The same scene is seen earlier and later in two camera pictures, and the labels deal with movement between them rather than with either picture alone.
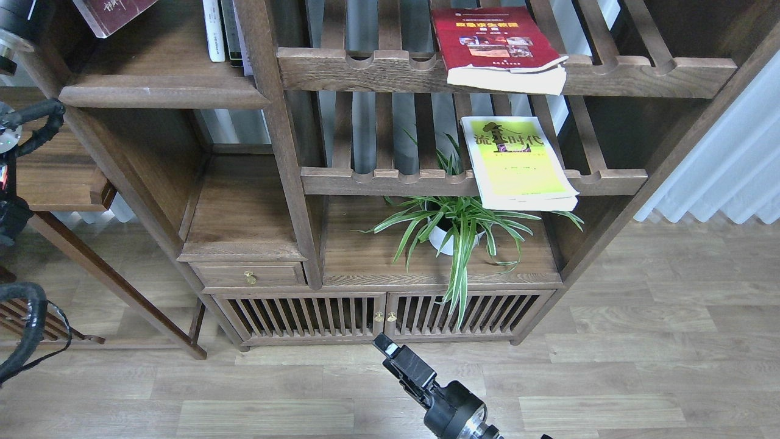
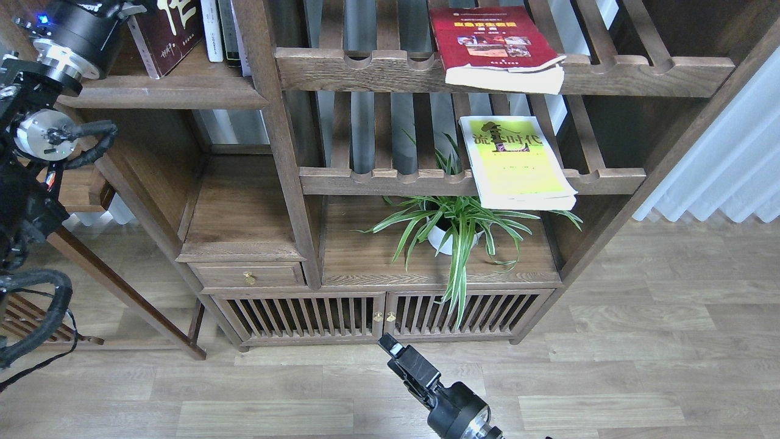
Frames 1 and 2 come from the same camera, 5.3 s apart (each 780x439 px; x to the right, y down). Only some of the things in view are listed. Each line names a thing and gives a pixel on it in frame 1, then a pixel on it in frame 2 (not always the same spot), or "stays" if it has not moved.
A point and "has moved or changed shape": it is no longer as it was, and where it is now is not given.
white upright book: x=214 y=30 stays
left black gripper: x=28 y=17 -> x=82 y=33
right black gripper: x=449 y=405 stays
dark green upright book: x=230 y=33 stays
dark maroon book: x=104 y=16 has moved or changed shape
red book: x=503 y=48 stays
